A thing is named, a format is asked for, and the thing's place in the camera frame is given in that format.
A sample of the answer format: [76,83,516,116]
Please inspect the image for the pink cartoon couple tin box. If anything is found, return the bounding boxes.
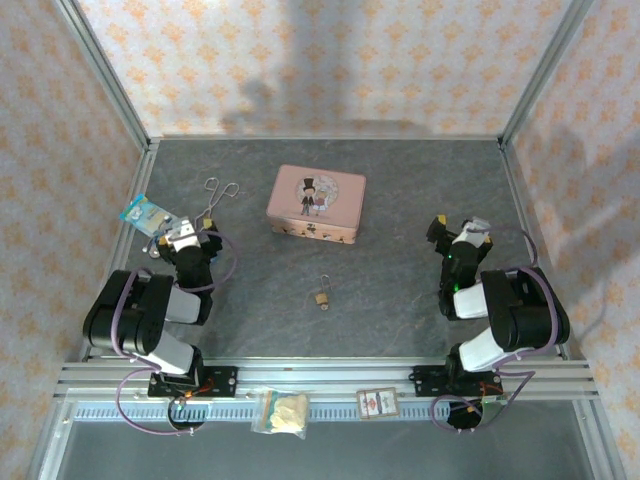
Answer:
[265,164,368,246]

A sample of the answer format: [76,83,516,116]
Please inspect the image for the small brass padlock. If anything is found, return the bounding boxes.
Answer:
[314,273,333,307]

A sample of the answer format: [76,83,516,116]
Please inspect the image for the blue plastic packet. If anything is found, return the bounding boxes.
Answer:
[118,194,182,237]

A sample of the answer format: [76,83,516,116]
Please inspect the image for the small card pack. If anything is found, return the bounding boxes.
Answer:
[355,386,400,421]

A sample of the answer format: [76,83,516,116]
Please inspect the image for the clear bag of snacks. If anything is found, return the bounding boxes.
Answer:
[249,389,311,442]

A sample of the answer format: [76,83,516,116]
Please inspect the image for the metal wire tongs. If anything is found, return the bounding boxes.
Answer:
[194,177,242,227]

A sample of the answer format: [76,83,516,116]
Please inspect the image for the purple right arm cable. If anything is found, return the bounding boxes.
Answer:
[431,224,560,434]

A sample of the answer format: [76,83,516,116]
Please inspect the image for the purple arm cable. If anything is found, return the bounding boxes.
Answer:
[115,232,239,437]
[431,224,560,434]

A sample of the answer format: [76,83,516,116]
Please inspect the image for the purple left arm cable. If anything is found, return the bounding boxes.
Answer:
[115,232,239,437]

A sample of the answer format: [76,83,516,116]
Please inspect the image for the aluminium side table rail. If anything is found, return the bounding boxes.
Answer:
[79,139,162,362]
[498,139,587,359]

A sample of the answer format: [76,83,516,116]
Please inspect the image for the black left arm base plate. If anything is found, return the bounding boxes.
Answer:
[148,365,239,399]

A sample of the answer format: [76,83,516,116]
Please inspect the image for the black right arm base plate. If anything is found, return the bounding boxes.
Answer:
[410,364,504,399]

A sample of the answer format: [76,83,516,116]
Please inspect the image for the aluminium front frame rail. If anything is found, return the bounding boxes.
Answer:
[54,356,599,400]

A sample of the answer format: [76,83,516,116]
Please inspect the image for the aluminium frame post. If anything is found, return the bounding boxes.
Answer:
[498,0,599,145]
[53,0,153,147]

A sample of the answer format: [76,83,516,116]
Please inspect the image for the slotted grey cable duct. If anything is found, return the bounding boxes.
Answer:
[73,402,454,423]

